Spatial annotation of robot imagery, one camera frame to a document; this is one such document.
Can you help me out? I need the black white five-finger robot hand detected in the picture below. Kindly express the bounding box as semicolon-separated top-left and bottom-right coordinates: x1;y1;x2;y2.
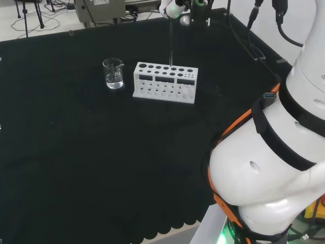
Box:
158;0;211;27

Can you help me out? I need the clear glass rod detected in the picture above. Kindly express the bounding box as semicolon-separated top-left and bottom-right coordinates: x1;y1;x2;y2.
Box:
168;17;175;67

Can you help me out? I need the white test tube rack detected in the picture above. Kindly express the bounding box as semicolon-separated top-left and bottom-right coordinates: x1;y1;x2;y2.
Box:
132;62;199;105

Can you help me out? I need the grey equipment box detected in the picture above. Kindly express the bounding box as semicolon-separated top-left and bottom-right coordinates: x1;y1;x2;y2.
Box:
73;0;127;28

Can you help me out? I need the clear glass beaker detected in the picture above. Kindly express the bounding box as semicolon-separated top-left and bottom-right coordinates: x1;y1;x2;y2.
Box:
102;57;125;90

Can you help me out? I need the black tripod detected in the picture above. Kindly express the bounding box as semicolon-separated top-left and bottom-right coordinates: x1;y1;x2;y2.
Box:
14;0;45;39

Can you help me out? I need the black bench cloth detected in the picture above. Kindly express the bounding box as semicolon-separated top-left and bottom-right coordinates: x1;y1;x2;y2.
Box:
0;7;293;244

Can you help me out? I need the yellow stop button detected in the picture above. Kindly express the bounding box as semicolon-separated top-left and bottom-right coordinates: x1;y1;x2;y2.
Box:
303;194;325;222

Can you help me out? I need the thin black cable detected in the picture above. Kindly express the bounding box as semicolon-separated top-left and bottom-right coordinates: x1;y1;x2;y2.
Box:
226;0;281;82

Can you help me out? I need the black cable with plug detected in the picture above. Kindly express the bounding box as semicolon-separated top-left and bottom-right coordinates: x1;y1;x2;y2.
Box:
247;0;266;62

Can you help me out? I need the black looped floor cable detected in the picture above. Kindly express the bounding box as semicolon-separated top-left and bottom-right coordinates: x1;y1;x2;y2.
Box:
10;10;61;33

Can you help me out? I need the orange cable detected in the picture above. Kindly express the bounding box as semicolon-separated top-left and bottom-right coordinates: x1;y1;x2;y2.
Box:
202;82;282;244

